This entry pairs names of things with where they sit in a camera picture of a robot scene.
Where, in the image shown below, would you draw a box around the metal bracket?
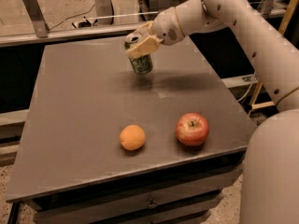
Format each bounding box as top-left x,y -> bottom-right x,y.
22,0 -> 50,38
258,0 -> 275,16

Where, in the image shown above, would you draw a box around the left metal bracket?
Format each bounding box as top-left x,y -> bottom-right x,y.
22,0 -> 50,38

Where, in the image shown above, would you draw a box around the white cable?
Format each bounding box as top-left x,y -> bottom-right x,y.
236,72 -> 260,104

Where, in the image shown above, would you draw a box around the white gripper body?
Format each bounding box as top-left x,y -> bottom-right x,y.
152,7 -> 185,46

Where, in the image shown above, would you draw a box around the orange fruit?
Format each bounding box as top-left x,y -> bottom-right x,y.
120,125 -> 146,150

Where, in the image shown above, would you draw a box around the drawer handle knob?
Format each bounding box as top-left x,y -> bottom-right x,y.
148,199 -> 158,209

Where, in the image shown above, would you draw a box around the grey cabinet with drawers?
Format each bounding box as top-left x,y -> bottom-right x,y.
7,37 -> 255,224

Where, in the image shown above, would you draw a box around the metal railing bar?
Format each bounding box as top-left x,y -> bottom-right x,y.
0,8 -> 285,48

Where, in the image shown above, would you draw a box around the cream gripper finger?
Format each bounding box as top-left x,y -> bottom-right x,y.
128,21 -> 153,39
125,35 -> 163,59

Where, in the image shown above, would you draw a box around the green soda can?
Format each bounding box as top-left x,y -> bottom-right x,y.
124,31 -> 154,76

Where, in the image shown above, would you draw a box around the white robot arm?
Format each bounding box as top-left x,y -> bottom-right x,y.
126,0 -> 299,224

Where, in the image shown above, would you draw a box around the right metal bracket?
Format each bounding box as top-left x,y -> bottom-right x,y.
258,0 -> 275,16

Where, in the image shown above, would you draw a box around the red apple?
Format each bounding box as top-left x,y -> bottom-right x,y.
175,113 -> 209,147

